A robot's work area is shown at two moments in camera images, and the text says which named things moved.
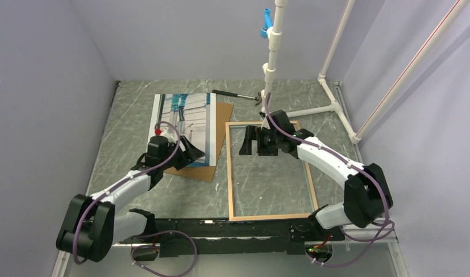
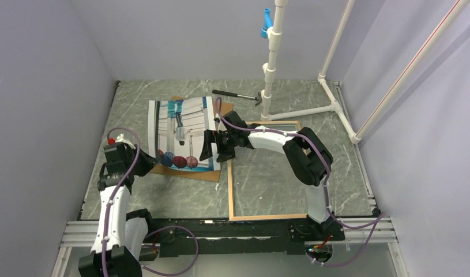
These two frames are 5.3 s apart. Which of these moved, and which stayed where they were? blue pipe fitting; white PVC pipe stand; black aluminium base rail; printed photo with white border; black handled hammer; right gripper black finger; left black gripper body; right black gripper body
Moved: right gripper black finger; right black gripper body; printed photo with white border; left black gripper body
Stayed: blue pipe fitting; black handled hammer; black aluminium base rail; white PVC pipe stand
